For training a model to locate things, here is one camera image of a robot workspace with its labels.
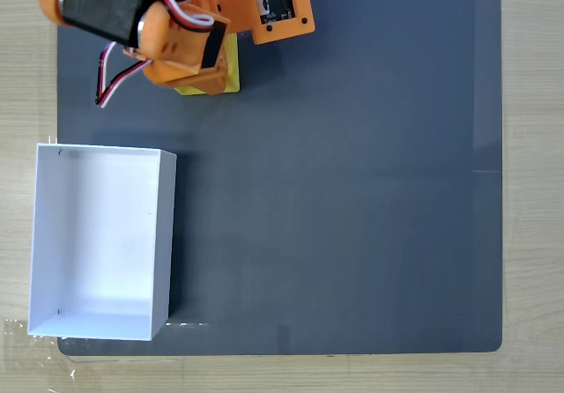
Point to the dark grey table mat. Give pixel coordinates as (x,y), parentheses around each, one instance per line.
(335,190)

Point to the white open cardboard box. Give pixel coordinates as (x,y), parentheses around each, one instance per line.
(101,243)

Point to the clear adhesive tape sheet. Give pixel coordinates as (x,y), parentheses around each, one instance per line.
(31,358)

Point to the orange camera mount plate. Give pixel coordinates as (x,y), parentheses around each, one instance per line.
(282,7)

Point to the yellow studded toy block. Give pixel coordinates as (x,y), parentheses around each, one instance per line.
(232,67)

